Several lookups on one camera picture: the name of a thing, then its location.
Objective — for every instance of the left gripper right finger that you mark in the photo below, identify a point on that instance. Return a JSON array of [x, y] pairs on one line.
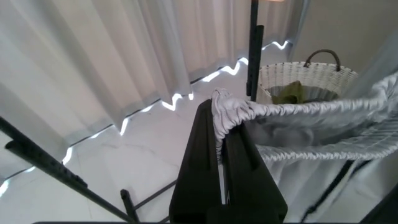
[[248, 180]]

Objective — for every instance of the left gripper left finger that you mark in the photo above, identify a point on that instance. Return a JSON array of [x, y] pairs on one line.
[[196, 174]]

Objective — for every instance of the pale grey shorts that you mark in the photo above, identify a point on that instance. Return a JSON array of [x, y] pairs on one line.
[[311, 110]]

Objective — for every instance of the white laundry basket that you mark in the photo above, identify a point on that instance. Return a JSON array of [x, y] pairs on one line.
[[295, 73]]

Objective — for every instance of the black clothes rack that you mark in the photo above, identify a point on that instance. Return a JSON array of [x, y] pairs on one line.
[[253, 46]]

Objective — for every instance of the green garment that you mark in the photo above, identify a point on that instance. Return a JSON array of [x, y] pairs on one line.
[[290, 91]]

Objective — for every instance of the white curtain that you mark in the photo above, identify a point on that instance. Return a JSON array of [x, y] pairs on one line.
[[93, 62]]

